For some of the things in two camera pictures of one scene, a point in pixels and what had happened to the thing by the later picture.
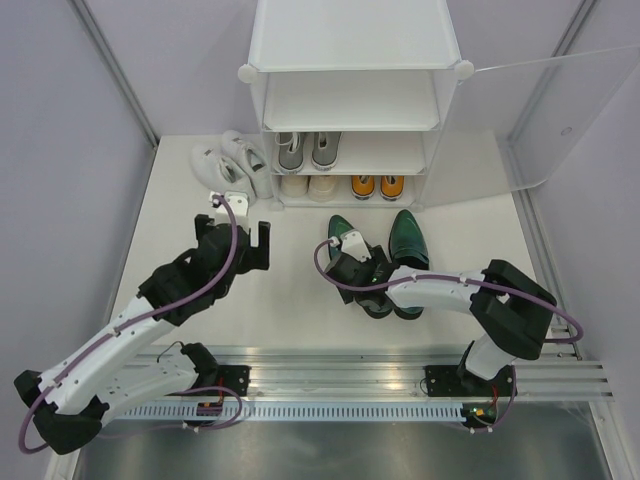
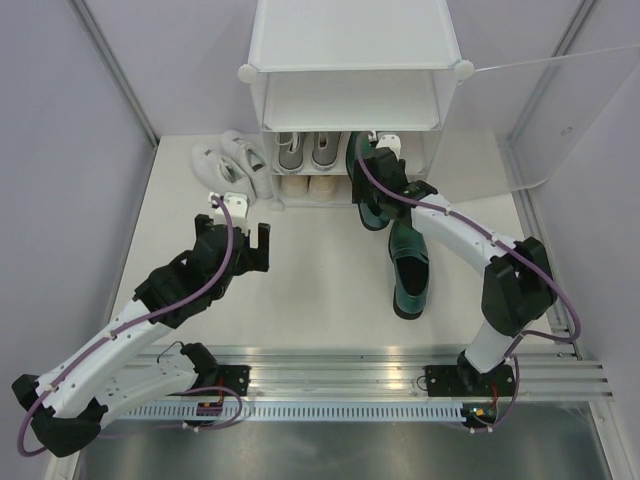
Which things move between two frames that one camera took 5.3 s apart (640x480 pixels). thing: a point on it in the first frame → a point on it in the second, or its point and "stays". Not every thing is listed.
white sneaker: (251, 160) stays
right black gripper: (379, 255) → (359, 176)
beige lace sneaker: (294, 185) stays
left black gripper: (257, 257) stays
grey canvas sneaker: (291, 151) stays
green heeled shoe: (377, 307) → (358, 145)
